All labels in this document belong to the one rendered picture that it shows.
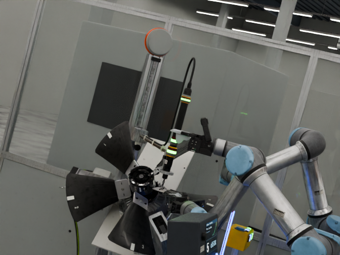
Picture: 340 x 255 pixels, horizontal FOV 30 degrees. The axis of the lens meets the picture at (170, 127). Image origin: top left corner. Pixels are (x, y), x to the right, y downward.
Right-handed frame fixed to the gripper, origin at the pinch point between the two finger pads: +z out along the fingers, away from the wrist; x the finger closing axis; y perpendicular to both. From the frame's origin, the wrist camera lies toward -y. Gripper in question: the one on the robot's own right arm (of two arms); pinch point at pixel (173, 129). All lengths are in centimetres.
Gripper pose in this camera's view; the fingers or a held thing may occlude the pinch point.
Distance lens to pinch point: 291.6
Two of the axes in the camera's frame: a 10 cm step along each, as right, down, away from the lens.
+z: -9.5, -2.7, 1.2
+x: 1.3, -0.2, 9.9
